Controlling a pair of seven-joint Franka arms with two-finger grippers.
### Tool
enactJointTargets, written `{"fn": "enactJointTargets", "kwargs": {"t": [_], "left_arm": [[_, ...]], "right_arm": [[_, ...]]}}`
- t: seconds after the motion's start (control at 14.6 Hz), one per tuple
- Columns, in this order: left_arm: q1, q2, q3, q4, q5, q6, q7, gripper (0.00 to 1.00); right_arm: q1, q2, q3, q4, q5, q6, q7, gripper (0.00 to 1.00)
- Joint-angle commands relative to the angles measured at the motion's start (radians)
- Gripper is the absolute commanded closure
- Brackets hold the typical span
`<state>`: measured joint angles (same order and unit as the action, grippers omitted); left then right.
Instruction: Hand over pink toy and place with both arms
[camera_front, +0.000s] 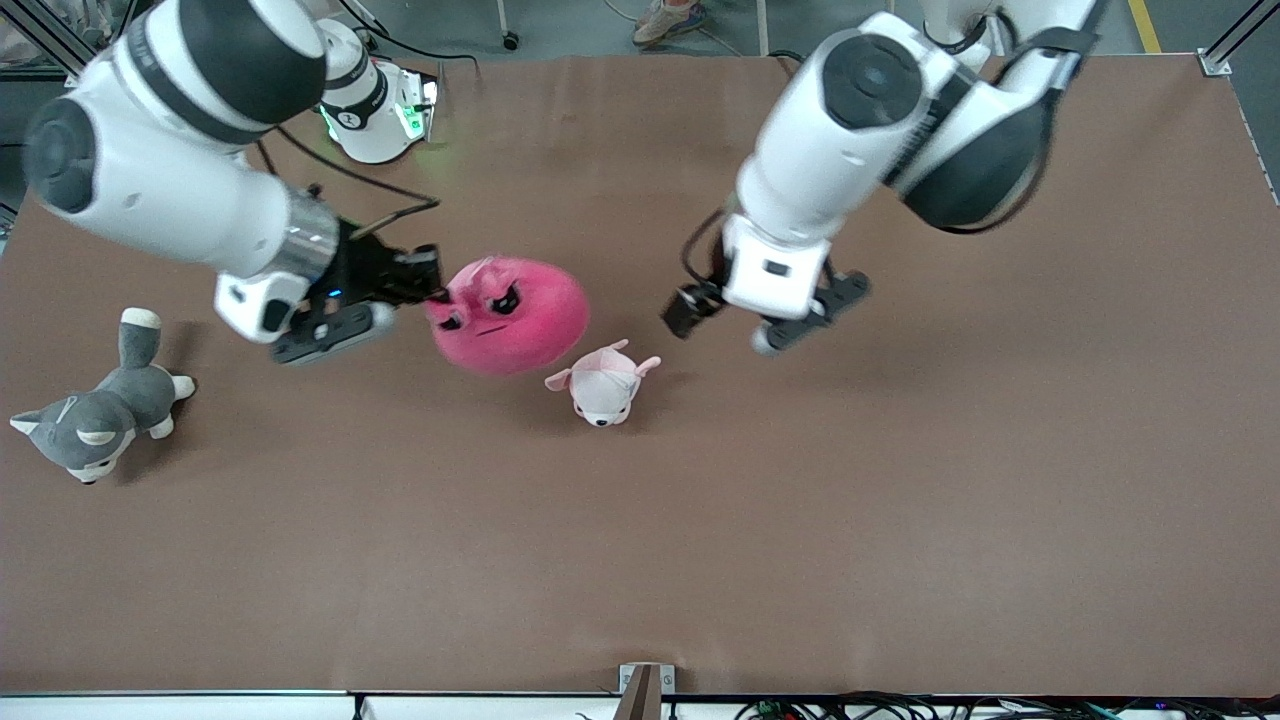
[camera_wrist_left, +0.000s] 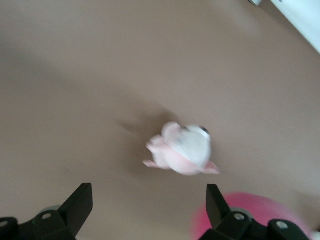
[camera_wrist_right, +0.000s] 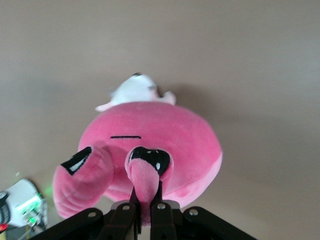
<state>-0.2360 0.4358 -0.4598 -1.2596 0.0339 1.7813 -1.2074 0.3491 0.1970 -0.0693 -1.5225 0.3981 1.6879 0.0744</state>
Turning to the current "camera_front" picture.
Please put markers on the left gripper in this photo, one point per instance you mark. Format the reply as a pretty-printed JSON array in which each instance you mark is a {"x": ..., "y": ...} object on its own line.
[{"x": 686, "y": 309}]

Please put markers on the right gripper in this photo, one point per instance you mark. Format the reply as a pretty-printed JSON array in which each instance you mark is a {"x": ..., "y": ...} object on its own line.
[{"x": 367, "y": 268}]

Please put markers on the hot pink round plush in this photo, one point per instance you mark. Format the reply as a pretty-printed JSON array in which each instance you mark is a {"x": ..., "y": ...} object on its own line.
[{"x": 530, "y": 325}]

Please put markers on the pale pink small plush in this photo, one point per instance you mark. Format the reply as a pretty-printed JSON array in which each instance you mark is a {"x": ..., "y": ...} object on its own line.
[{"x": 605, "y": 385}]

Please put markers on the white leg with caster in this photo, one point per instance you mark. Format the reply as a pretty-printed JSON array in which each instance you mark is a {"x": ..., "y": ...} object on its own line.
[{"x": 510, "y": 40}]

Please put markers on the white thin pole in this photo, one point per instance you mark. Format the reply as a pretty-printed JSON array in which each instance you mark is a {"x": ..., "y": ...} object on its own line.
[{"x": 762, "y": 30}]

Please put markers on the beige shoe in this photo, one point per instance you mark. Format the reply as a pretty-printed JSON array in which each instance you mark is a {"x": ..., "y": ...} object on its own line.
[{"x": 665, "y": 20}]

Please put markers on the grey white husky plush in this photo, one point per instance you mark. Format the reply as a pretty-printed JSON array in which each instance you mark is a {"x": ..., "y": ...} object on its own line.
[{"x": 100, "y": 420}]

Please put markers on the yellow floor tape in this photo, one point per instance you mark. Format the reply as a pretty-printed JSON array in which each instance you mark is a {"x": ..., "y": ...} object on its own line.
[{"x": 1145, "y": 25}]

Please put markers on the grey metal bracket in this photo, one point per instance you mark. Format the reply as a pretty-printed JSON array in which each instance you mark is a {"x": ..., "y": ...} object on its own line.
[{"x": 668, "y": 680}]

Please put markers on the brown wooden post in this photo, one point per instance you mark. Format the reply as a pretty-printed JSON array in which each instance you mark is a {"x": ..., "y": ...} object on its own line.
[{"x": 640, "y": 700}]

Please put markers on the white table edge rail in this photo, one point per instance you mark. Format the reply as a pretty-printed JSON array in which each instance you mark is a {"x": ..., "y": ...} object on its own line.
[{"x": 200, "y": 708}]

